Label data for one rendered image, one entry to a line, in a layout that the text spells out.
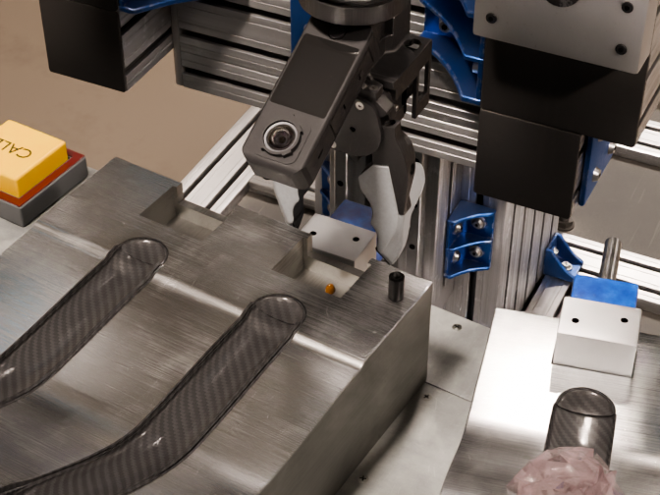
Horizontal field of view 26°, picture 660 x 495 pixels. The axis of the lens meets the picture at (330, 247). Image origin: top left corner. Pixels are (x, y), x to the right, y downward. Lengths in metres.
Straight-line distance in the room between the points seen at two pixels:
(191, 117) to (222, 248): 1.70
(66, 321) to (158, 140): 1.68
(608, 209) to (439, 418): 1.19
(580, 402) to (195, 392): 0.24
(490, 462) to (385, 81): 0.26
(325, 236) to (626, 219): 1.13
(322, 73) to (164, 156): 1.66
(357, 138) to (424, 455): 0.21
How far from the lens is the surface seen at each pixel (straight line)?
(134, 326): 0.91
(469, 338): 1.02
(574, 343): 0.91
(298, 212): 1.03
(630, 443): 0.89
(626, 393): 0.92
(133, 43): 1.40
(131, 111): 2.68
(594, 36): 1.11
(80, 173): 1.16
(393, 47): 0.97
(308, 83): 0.90
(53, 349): 0.91
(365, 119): 0.94
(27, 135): 1.17
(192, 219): 1.01
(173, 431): 0.85
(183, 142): 2.58
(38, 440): 0.83
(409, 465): 0.93
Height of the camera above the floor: 1.50
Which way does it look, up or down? 40 degrees down
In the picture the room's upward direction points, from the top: straight up
